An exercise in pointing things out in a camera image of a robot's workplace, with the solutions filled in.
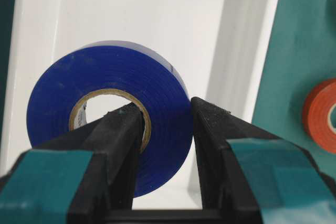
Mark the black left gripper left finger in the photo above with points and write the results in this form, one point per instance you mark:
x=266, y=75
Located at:
x=77, y=177

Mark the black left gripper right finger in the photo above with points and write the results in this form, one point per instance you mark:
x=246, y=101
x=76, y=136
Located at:
x=254, y=176

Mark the red tape roll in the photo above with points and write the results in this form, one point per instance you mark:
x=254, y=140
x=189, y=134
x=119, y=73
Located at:
x=316, y=115

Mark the blue tape roll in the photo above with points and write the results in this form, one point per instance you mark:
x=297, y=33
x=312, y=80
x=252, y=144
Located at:
x=132, y=69

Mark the white plastic case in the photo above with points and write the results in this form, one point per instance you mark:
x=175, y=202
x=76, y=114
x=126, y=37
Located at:
x=217, y=46

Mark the green table cloth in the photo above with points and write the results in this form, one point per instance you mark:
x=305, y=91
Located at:
x=300, y=55

